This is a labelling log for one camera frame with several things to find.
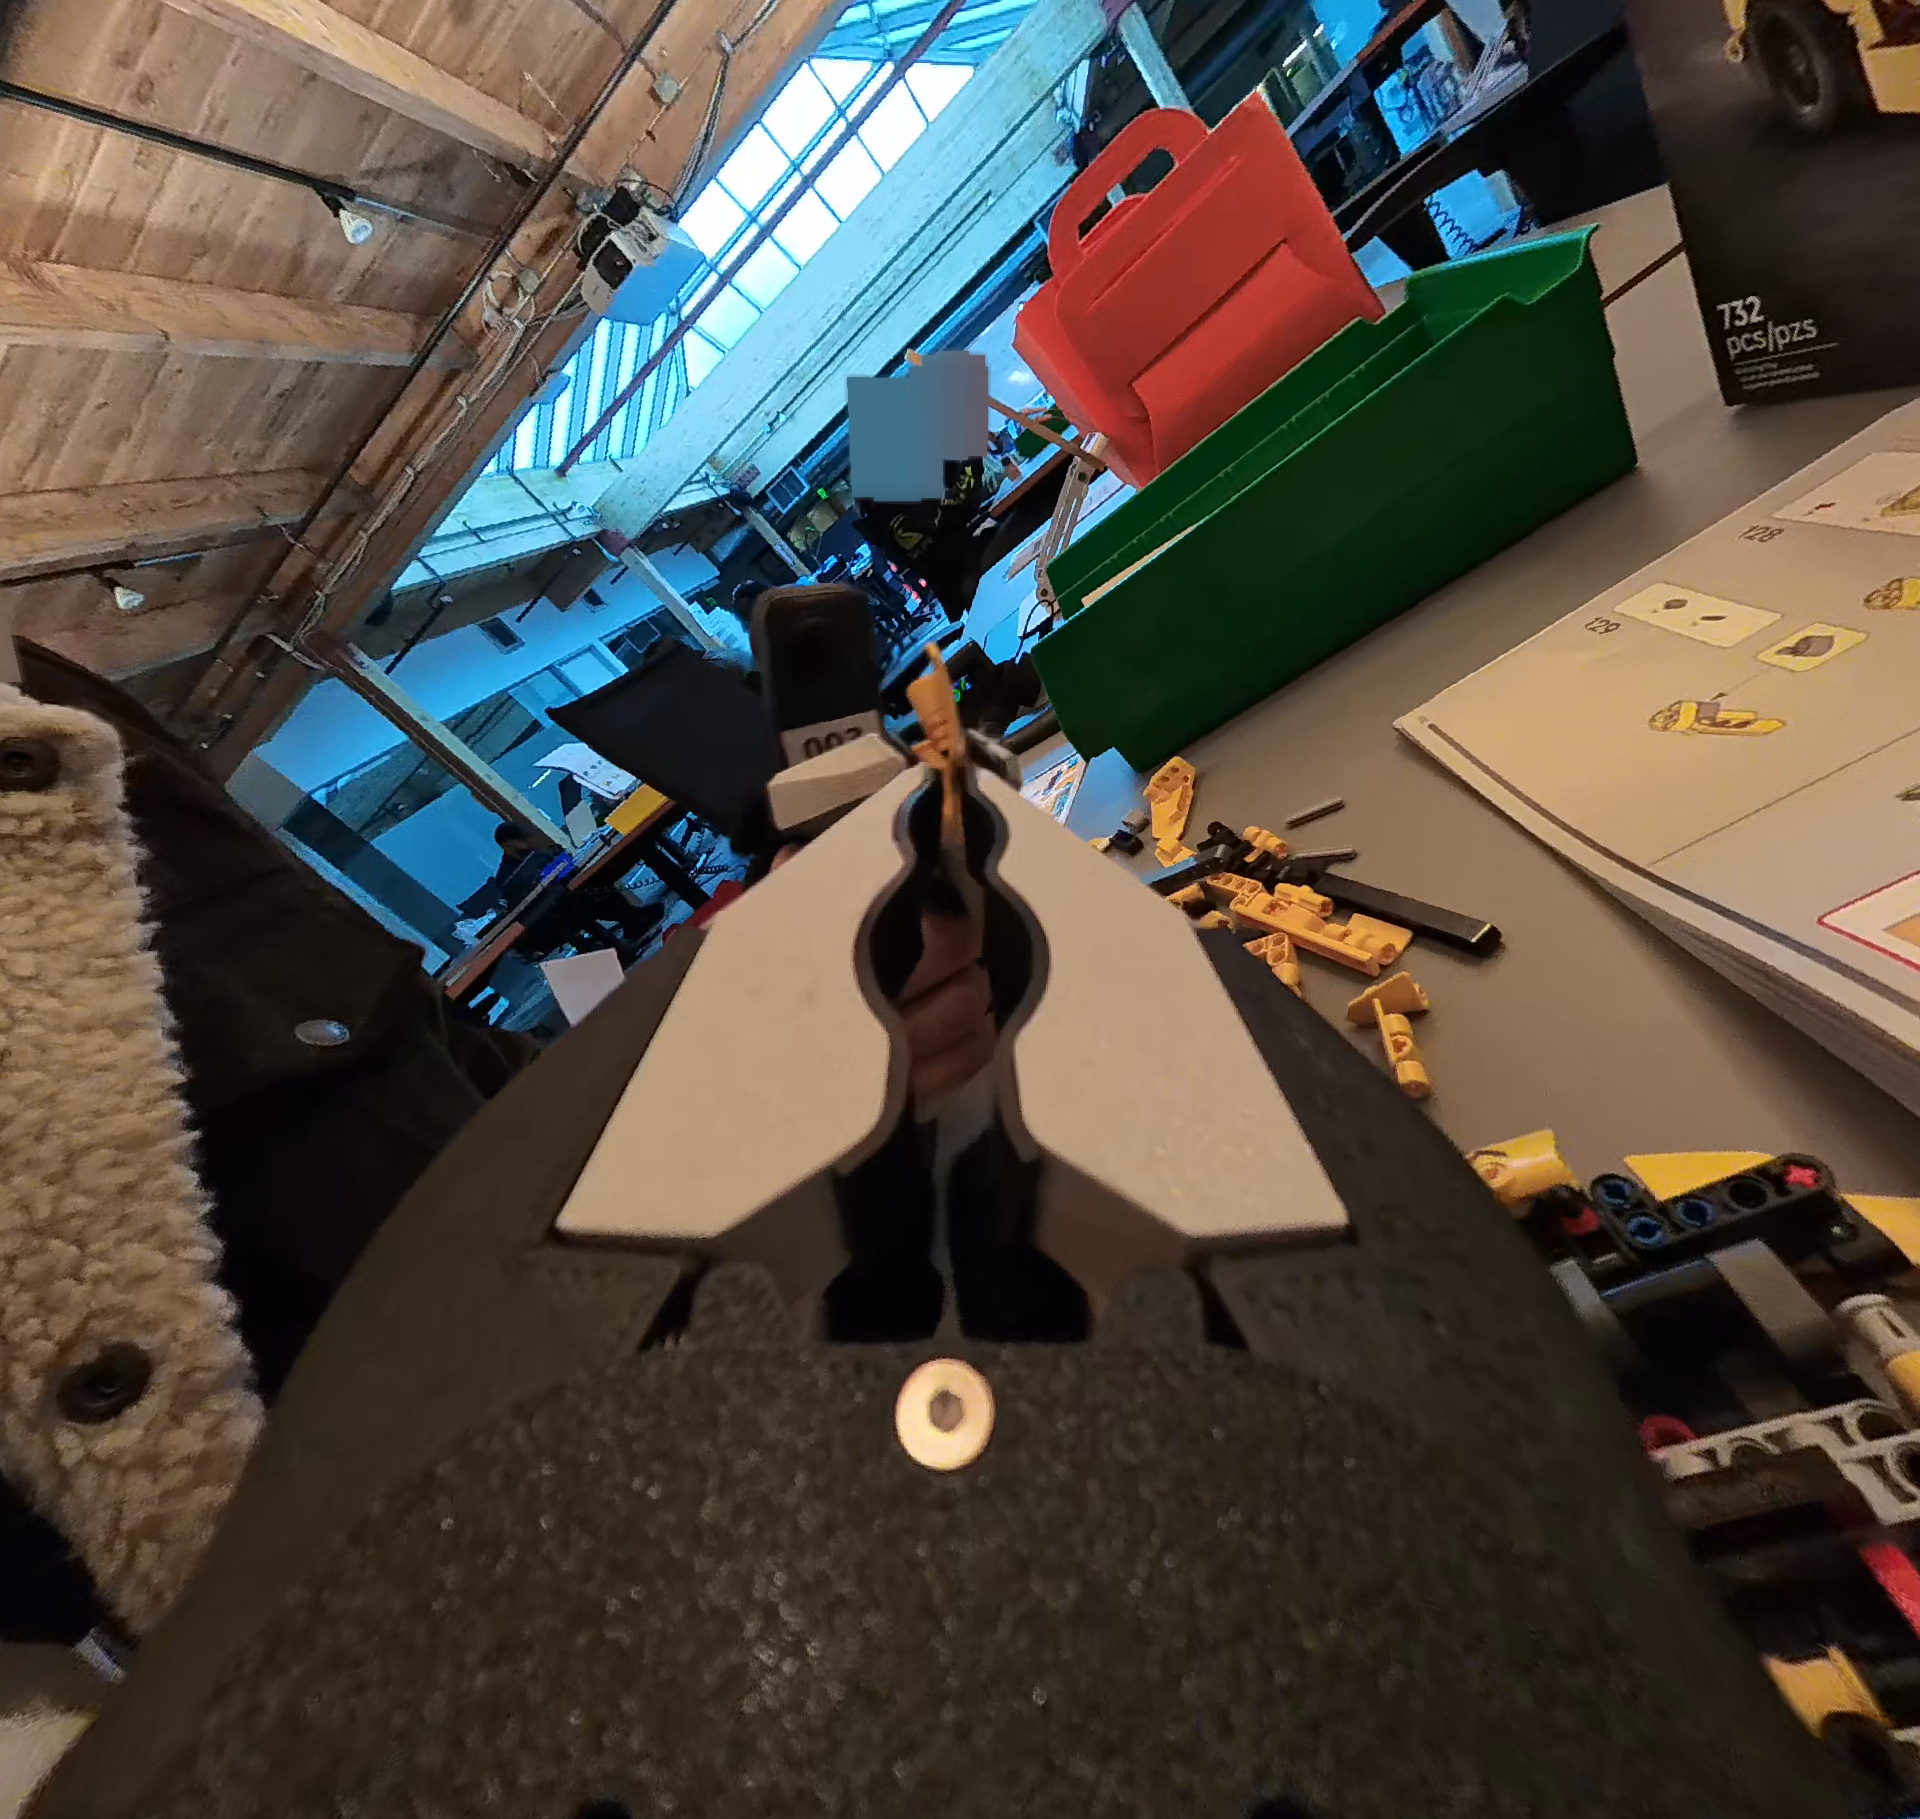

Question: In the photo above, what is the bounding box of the open instruction booklet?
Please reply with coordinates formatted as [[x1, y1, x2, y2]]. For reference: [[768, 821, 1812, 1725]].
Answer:
[[1396, 448, 1920, 1106]]

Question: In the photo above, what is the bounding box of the black car set box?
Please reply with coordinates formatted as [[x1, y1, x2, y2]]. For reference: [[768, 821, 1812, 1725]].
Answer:
[[1613, 0, 1920, 412]]

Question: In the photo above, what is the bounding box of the white ceiling device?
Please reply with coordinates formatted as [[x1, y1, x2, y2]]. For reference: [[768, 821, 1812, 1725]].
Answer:
[[577, 183, 709, 322]]

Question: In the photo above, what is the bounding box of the black fleece-lined jacket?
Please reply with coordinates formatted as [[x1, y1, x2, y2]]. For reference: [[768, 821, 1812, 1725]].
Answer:
[[0, 636, 577, 1699]]

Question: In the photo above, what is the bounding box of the black brick beam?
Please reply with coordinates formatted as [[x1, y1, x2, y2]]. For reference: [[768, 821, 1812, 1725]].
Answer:
[[1289, 853, 1501, 955]]

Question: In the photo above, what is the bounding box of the person's left hand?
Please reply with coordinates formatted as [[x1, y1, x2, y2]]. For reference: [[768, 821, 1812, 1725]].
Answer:
[[894, 909, 998, 1099]]

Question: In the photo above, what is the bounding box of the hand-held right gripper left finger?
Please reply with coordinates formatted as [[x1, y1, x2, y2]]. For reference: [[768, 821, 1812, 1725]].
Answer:
[[553, 785, 925, 1312]]

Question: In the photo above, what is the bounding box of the red plastic bin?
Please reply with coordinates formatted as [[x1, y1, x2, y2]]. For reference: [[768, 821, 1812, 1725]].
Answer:
[[1016, 102, 1391, 485]]

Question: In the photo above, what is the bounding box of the yellow brick car model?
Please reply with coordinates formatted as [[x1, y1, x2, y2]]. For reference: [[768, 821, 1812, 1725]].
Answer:
[[1463, 1125, 1920, 1776]]

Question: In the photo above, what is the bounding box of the pile of yellow brick pieces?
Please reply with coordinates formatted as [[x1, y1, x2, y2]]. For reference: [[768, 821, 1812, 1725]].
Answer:
[[1141, 753, 1443, 1099]]

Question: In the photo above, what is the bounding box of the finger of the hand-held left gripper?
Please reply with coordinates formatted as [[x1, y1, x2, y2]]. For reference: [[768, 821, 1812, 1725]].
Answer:
[[768, 739, 909, 828]]

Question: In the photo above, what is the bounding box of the green plastic bin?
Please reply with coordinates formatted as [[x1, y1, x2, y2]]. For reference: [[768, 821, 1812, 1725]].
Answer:
[[1033, 231, 1640, 773]]

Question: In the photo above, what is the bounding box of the slim yellow brick piece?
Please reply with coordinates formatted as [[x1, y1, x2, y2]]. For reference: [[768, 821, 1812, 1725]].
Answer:
[[906, 658, 983, 907]]

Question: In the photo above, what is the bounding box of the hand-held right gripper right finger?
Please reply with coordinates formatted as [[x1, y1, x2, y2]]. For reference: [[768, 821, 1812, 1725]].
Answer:
[[976, 785, 1352, 1312]]

